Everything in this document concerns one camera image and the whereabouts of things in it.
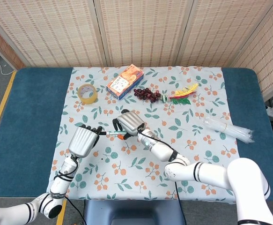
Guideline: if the silver and black left robot hand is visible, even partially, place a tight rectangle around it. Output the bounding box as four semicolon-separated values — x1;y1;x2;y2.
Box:
67;125;103;158

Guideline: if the silver and black right robot hand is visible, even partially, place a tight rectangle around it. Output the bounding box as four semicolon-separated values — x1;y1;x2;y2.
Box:
112;109;147;141

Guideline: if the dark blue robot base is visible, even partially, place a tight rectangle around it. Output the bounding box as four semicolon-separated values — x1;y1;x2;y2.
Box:
83;199;186;225

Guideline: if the fruit and leaf print tablecloth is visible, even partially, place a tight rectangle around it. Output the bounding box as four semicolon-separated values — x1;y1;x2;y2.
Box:
46;66;241;201

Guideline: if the dark red grape bunch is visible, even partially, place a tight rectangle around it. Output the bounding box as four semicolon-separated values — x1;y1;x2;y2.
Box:
133;87;162;104

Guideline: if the orange and blue biscuit box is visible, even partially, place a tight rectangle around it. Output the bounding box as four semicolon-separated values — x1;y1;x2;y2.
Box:
106;63;144;101

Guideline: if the yellowish clear tape roll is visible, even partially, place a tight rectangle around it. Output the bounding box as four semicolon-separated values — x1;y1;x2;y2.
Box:
77;83;98;105

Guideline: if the colourful feather shuttlecock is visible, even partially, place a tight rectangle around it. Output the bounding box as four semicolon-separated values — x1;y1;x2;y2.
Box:
161;82;199;105

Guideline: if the woven beige folding screen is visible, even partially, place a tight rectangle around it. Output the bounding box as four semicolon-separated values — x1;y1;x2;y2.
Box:
0;0;273;95

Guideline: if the clear plastic bag bundle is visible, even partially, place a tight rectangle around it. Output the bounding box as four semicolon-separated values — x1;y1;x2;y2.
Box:
202;117;255;143

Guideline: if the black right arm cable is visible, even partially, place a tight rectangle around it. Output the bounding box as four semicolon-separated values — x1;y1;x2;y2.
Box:
137;126;179;162

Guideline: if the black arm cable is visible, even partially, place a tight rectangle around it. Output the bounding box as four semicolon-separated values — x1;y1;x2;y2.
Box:
55;155;80;180
137;126;179;162

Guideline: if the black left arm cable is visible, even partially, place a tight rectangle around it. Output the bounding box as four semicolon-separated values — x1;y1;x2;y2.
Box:
55;155;80;180

